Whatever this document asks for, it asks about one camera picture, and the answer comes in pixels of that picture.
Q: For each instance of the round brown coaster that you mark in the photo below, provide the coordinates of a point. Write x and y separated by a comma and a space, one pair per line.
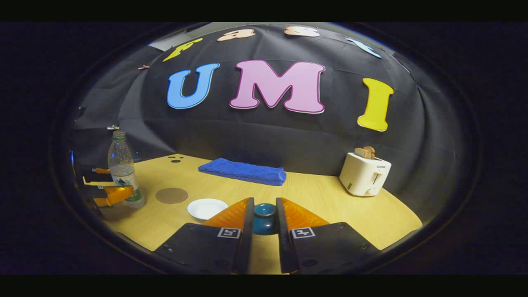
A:
171, 195

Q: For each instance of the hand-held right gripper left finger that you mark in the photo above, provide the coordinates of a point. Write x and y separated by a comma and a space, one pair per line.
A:
246, 239

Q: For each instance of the white teacup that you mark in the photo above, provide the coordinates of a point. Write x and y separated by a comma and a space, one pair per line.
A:
207, 208

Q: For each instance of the white toaster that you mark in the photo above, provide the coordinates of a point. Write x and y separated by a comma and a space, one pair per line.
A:
363, 177

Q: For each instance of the blue folded towel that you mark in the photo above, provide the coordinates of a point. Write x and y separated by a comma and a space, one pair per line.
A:
243, 171

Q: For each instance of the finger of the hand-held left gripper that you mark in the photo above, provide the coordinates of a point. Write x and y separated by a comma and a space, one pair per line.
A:
117, 194
97, 170

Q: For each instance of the clear plastic water bottle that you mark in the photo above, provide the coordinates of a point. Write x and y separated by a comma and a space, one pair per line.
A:
121, 165

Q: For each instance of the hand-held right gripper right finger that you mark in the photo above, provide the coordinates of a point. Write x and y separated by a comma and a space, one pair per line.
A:
284, 243

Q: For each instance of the toasted bread slices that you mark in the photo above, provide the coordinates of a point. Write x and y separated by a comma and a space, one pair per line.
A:
365, 152

